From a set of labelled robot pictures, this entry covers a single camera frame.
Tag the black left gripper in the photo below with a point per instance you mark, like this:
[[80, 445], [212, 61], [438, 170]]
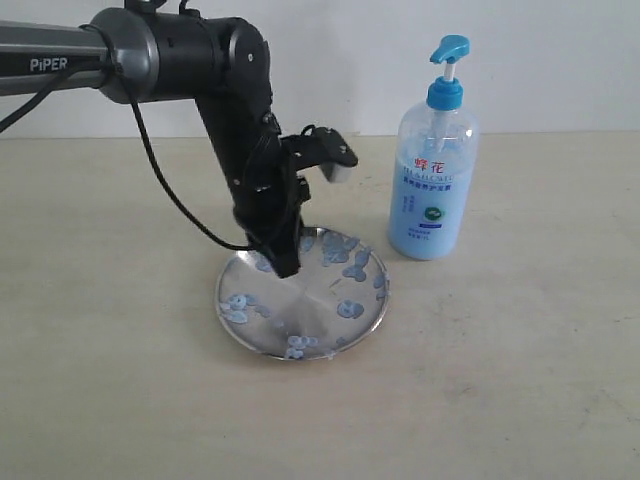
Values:
[[270, 216]]

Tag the blue pump lotion bottle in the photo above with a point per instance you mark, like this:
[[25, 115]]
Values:
[[436, 151]]

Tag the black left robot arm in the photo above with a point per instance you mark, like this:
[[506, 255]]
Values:
[[138, 54]]

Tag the round steel plate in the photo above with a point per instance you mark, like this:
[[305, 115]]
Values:
[[339, 296]]

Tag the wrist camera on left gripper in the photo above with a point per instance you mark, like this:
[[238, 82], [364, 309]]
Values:
[[324, 148]]

